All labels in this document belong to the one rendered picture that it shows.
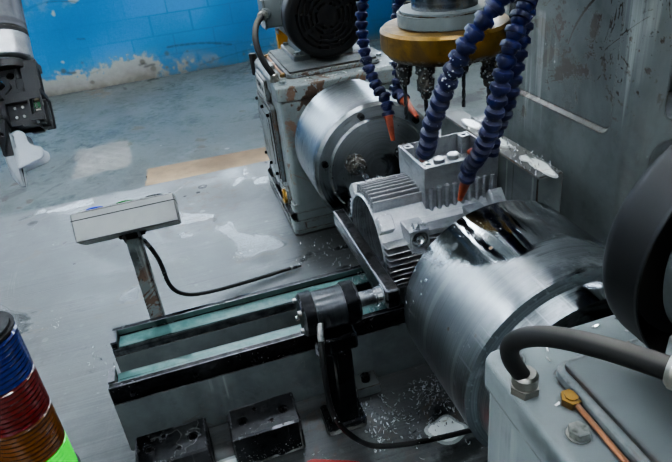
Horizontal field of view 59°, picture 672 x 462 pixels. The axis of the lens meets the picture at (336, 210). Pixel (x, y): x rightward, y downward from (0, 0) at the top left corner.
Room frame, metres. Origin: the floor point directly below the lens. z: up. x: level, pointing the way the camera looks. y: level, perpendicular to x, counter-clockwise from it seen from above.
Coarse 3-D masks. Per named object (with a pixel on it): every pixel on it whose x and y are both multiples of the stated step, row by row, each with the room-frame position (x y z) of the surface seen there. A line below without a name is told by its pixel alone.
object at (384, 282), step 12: (336, 216) 0.88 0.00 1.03; (348, 216) 0.87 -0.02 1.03; (348, 228) 0.83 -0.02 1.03; (348, 240) 0.82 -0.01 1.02; (360, 240) 0.79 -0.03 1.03; (360, 252) 0.76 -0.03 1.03; (372, 252) 0.75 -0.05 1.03; (360, 264) 0.76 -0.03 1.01; (372, 264) 0.72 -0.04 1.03; (384, 264) 0.73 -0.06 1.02; (372, 276) 0.71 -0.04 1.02; (384, 276) 0.69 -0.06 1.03; (384, 288) 0.66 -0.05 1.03; (396, 288) 0.66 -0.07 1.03; (384, 300) 0.66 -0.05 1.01; (396, 300) 0.66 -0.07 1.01
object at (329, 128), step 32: (320, 96) 1.16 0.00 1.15; (352, 96) 1.09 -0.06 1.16; (320, 128) 1.06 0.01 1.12; (352, 128) 1.02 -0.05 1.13; (384, 128) 1.04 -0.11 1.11; (416, 128) 1.06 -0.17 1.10; (320, 160) 1.01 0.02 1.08; (352, 160) 1.00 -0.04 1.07; (384, 160) 1.04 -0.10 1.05; (320, 192) 1.01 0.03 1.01
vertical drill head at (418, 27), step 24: (432, 0) 0.80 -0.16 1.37; (456, 0) 0.80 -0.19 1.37; (480, 0) 0.84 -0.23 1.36; (384, 24) 0.87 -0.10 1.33; (408, 24) 0.81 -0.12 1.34; (432, 24) 0.78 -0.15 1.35; (456, 24) 0.78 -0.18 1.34; (504, 24) 0.79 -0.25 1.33; (384, 48) 0.82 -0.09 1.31; (408, 48) 0.78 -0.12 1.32; (432, 48) 0.76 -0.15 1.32; (480, 48) 0.76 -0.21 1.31; (408, 72) 0.86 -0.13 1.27; (432, 72) 0.78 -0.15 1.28; (480, 72) 0.82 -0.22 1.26
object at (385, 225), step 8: (352, 184) 0.87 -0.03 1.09; (352, 192) 0.86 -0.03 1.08; (488, 192) 0.79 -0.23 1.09; (496, 192) 0.79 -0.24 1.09; (488, 200) 0.79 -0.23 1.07; (496, 200) 0.78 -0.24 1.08; (504, 200) 0.78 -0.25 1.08; (384, 216) 0.75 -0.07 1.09; (376, 224) 0.75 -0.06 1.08; (384, 224) 0.74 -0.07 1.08; (392, 224) 0.74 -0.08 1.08; (384, 232) 0.74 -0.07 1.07; (392, 232) 0.75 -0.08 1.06
